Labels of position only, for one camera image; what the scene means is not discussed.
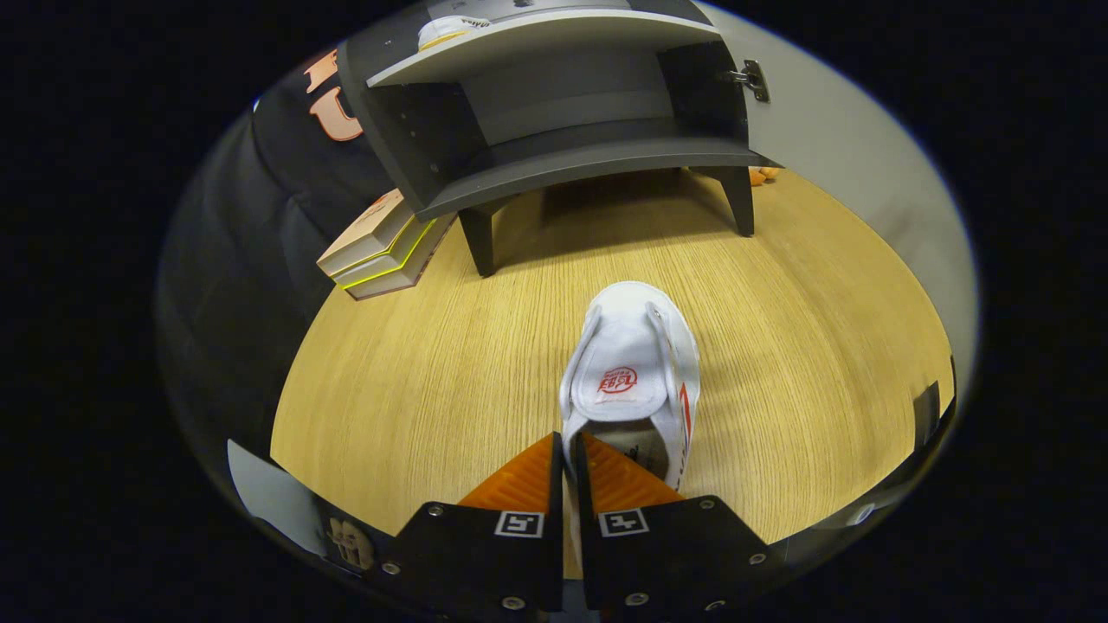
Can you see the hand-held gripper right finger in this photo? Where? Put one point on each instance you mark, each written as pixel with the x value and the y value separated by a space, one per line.
pixel 584 554

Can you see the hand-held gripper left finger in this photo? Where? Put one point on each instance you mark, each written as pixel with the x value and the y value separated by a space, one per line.
pixel 557 554

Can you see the white canvas shoe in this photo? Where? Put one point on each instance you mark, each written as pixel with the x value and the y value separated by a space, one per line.
pixel 446 30
pixel 632 346

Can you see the grey shoe cabinet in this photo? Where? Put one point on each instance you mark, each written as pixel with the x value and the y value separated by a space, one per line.
pixel 554 164

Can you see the metal door hinge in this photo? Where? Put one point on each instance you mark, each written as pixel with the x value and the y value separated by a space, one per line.
pixel 753 80

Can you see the pale grey sheet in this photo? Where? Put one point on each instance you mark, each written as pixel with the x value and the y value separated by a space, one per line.
pixel 273 502

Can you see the brown-edged book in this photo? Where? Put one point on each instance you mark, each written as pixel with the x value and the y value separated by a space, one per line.
pixel 407 281

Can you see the yellow-edged book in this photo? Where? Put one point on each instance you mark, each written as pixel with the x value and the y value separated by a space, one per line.
pixel 394 264

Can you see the small orange object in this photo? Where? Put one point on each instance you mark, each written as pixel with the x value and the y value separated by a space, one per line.
pixel 760 177

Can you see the black backdrop cloth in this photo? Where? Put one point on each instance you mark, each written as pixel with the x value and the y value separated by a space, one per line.
pixel 225 285

